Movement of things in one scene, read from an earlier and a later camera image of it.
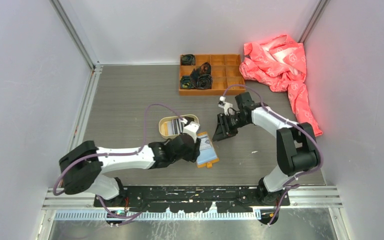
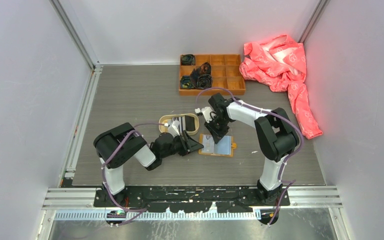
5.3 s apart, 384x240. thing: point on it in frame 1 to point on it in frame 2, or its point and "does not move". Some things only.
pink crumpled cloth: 278,63 does not move
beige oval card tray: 165,127 does not move
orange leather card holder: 208,154 to 224,147
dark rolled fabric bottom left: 186,82 does not move
